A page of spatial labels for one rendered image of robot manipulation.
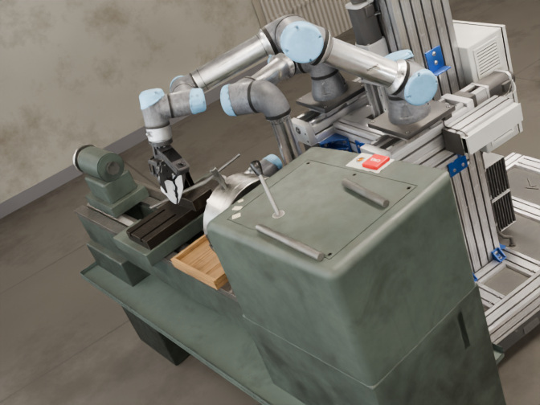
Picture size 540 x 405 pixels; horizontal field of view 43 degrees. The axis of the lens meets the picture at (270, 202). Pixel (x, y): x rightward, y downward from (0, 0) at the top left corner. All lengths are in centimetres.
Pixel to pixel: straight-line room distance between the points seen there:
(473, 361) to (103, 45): 480
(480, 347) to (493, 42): 120
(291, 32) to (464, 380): 117
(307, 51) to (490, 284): 149
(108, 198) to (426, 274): 180
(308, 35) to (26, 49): 433
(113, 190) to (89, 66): 314
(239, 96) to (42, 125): 399
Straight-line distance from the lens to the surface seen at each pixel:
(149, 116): 212
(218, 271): 255
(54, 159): 641
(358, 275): 174
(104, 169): 326
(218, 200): 227
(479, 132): 249
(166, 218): 286
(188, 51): 663
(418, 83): 225
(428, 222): 189
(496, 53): 287
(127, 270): 335
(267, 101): 245
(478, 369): 230
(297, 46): 210
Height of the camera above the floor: 224
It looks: 29 degrees down
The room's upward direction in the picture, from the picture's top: 22 degrees counter-clockwise
